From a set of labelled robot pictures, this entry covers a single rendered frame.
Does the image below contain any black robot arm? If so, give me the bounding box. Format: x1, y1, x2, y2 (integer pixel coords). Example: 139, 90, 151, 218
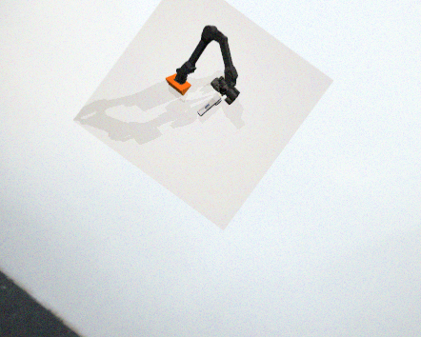
173, 25, 240, 101

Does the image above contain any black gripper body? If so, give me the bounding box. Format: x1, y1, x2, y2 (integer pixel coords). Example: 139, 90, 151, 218
210, 77, 235, 105

